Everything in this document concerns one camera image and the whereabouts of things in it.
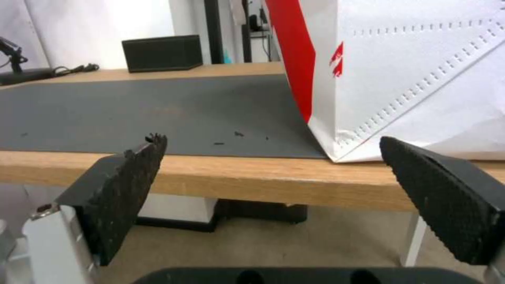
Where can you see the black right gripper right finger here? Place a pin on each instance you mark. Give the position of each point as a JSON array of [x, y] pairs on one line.
[[438, 201]]

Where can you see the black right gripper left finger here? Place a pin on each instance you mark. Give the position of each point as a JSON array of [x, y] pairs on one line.
[[122, 189]]

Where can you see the white red paper takeout bag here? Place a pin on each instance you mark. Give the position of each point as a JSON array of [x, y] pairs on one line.
[[398, 74]]

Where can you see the white table leg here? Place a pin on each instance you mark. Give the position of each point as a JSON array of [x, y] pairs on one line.
[[414, 236]]

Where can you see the dark grey desk mat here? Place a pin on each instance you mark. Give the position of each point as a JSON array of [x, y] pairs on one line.
[[138, 115]]

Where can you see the black equipment base under table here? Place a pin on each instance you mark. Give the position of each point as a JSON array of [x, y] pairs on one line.
[[236, 214]]

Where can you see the wooden table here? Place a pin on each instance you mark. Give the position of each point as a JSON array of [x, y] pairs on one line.
[[244, 180]]

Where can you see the black rectangular box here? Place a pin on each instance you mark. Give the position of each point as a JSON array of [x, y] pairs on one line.
[[162, 53]]

